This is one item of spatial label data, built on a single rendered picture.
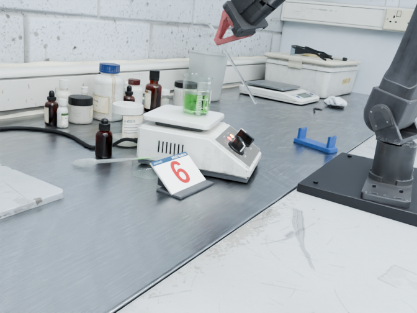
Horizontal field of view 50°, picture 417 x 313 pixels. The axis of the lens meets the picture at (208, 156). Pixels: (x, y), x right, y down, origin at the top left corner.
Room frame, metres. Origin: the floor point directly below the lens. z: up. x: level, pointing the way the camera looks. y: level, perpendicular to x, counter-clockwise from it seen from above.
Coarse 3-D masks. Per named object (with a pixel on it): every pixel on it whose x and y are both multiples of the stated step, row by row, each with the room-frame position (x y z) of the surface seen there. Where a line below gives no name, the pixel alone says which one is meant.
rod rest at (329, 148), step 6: (300, 132) 1.01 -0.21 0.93; (306, 132) 1.03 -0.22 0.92; (294, 138) 1.02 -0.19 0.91; (300, 138) 1.02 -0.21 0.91; (306, 138) 1.02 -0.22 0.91; (330, 138) 0.96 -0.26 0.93; (300, 144) 1.00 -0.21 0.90; (306, 144) 0.99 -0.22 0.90; (312, 144) 0.98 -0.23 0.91; (318, 144) 0.98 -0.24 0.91; (324, 144) 0.99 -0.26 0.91; (330, 144) 0.96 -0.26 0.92; (324, 150) 0.96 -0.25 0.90; (330, 150) 0.95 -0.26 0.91; (336, 150) 0.97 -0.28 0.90
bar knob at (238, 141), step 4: (236, 140) 0.74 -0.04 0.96; (240, 140) 0.73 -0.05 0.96; (228, 144) 0.73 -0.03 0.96; (232, 144) 0.73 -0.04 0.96; (236, 144) 0.73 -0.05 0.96; (240, 144) 0.72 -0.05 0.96; (244, 144) 0.73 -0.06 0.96; (232, 148) 0.72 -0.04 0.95; (236, 148) 0.72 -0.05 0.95; (240, 148) 0.72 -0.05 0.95; (236, 152) 0.72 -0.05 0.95; (240, 152) 0.72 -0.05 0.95
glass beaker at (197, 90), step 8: (184, 80) 0.77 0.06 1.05; (192, 80) 0.77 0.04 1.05; (200, 80) 0.76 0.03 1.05; (208, 80) 0.77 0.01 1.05; (184, 88) 0.77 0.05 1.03; (192, 88) 0.77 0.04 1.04; (200, 88) 0.76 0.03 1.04; (208, 88) 0.77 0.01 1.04; (184, 96) 0.77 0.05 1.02; (192, 96) 0.76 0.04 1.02; (200, 96) 0.77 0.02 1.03; (208, 96) 0.78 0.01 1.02; (184, 104) 0.77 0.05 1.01; (192, 104) 0.76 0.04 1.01; (200, 104) 0.77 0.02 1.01; (208, 104) 0.78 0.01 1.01; (184, 112) 0.77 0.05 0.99; (192, 112) 0.76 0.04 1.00; (200, 112) 0.77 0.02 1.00; (208, 112) 0.78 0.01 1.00
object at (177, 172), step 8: (176, 160) 0.68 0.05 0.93; (184, 160) 0.69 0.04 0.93; (160, 168) 0.64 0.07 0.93; (168, 168) 0.65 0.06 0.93; (176, 168) 0.66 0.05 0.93; (184, 168) 0.67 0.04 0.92; (192, 168) 0.69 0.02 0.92; (168, 176) 0.63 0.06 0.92; (176, 176) 0.65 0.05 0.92; (184, 176) 0.66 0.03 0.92; (192, 176) 0.67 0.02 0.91; (200, 176) 0.68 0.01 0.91; (168, 184) 0.62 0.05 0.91; (176, 184) 0.63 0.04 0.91; (184, 184) 0.64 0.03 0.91
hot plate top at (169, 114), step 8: (152, 112) 0.76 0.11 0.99; (160, 112) 0.77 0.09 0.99; (168, 112) 0.78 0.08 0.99; (176, 112) 0.79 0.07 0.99; (216, 112) 0.83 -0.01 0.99; (152, 120) 0.74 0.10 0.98; (160, 120) 0.73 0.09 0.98; (168, 120) 0.73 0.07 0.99; (176, 120) 0.73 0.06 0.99; (184, 120) 0.73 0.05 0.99; (192, 120) 0.74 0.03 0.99; (200, 120) 0.74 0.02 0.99; (208, 120) 0.75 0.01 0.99; (216, 120) 0.76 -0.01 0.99; (200, 128) 0.72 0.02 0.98; (208, 128) 0.72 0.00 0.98
